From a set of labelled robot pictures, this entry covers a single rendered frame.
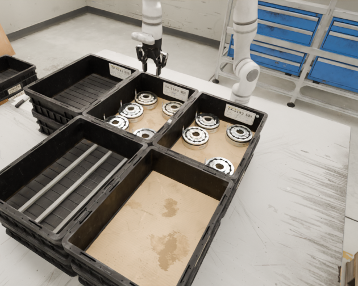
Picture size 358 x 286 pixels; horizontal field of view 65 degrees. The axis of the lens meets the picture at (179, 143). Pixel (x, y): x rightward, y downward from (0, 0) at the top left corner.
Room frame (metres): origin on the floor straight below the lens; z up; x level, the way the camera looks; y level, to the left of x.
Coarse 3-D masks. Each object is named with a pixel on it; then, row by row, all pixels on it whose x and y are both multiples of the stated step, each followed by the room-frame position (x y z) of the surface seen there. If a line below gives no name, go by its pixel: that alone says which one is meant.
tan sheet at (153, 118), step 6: (132, 102) 1.04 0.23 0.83; (156, 108) 1.01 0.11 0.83; (144, 114) 0.96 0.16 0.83; (150, 114) 0.96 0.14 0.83; (156, 114) 0.96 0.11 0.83; (144, 120) 0.91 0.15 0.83; (150, 120) 0.92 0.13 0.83; (156, 120) 0.92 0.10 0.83; (162, 120) 0.92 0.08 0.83; (132, 126) 0.87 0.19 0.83; (138, 126) 0.87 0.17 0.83; (144, 126) 0.88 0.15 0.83; (150, 126) 0.88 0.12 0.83; (156, 126) 0.88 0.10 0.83
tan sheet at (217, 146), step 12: (216, 132) 0.88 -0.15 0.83; (252, 132) 0.91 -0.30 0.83; (180, 144) 0.79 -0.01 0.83; (216, 144) 0.81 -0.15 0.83; (228, 144) 0.82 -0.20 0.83; (192, 156) 0.73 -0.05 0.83; (204, 156) 0.74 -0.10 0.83; (216, 156) 0.74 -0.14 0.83; (228, 156) 0.75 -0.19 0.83; (240, 156) 0.76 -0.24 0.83
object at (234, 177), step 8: (216, 96) 0.99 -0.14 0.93; (192, 104) 0.93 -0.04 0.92; (240, 104) 0.95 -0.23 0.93; (184, 112) 0.86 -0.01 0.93; (256, 112) 0.92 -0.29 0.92; (264, 112) 0.91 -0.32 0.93; (176, 120) 0.81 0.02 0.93; (264, 120) 0.86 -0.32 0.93; (168, 128) 0.76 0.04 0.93; (160, 136) 0.71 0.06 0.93; (256, 136) 0.76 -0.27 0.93; (152, 144) 0.67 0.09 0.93; (176, 152) 0.64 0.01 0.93; (248, 152) 0.67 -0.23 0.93; (192, 160) 0.61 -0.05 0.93; (208, 168) 0.59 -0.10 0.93; (240, 168) 0.60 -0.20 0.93; (232, 176) 0.56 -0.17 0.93
